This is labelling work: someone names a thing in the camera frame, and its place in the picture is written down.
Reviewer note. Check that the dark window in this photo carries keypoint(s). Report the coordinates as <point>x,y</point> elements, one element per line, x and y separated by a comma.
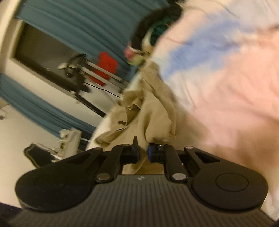
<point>43,56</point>

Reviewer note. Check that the wavy-edged mirror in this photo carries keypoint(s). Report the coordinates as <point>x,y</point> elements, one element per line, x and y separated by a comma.
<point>38,153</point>

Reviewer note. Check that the white vanity desk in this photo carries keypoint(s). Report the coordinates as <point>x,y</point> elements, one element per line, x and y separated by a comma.
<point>69,144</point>

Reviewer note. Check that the narrow blue curtain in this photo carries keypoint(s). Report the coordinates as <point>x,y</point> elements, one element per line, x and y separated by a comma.
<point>43,109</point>

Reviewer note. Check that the wide blue curtain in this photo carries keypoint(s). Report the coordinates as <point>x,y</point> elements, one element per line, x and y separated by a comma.
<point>87,24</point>

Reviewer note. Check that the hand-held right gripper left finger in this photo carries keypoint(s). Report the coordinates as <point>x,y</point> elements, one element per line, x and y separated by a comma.
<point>137,153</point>

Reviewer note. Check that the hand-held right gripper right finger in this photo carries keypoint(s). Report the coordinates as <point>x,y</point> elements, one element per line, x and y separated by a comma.
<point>150,153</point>

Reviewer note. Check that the pile of mixed clothes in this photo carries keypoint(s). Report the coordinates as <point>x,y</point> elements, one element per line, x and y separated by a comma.
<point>152,32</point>

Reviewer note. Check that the garment steamer stand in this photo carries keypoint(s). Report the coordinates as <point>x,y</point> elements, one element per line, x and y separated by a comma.
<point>87,67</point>

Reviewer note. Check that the tissue box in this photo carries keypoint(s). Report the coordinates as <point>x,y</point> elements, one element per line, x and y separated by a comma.
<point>64,133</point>

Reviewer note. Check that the khaki t-shirt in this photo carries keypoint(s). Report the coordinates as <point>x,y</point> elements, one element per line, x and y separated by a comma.
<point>152,113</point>

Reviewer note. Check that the pastel tie-dye blanket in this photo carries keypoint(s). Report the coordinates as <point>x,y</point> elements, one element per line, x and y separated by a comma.
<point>218,83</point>

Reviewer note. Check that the red garment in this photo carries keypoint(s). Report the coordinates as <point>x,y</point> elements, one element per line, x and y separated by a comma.
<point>104,67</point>

